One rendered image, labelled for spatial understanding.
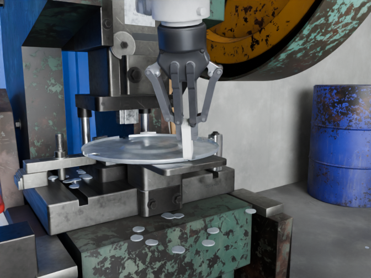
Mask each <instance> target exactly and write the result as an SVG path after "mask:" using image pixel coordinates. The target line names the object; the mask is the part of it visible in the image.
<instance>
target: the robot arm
mask: <svg viewBox="0 0 371 278"><path fill-rule="evenodd" d="M135 8H136V12H137V13H140V14H143V15H146V16H152V19H154V20H158V21H161V24H160V25H159V26H158V27H157V32H158V45H159V55H158V57H157V62H155V63H154V64H153V65H149V66H148V68H147V69H146V70H145V75H146V76H147V78H148V79H149V80H150V81H151V83H152V85H153V88H154V91H155V94H156V96H157V100H158V103H159V105H160V108H161V111H162V114H163V117H164V120H165V121H167V122H173V123H174V124H175V126H176V138H177V140H182V145H183V158H184V159H191V158H192V155H193V141H196V140H197V138H198V124H199V123H200V122H206V121H207V118H208V113H209V109H210V105H211V101H212V98H213V94H214V89H215V85H216V82H217V81H218V79H219V78H220V76H221V75H222V71H223V66H222V65H217V64H215V63H214V62H213V61H211V60H210V56H209V54H208V52H207V49H206V24H205V23H204V22H203V21H202V19H204V18H207V17H209V16H210V0H135ZM160 68H161V69H162V70H163V71H164V73H165V74H166V75H167V76H168V77H169V79H170V80H171V83H172V90H173V106H174V112H173V110H172V107H171V103H170V101H169V98H168V95H167V92H166V89H165V85H164V83H163V80H162V77H161V75H160V74H161V69H160ZM206 68H208V76H209V77H210V78H209V83H208V87H207V90H206V95H205V99H204V104H203V108H202V112H201V113H198V98H197V79H198V78H199V77H200V75H201V74H202V73H203V71H204V70H205V69H206ZM182 82H187V88H188V101H189V118H188V119H187V118H184V119H183V117H184V115H183V96H182Z"/></svg>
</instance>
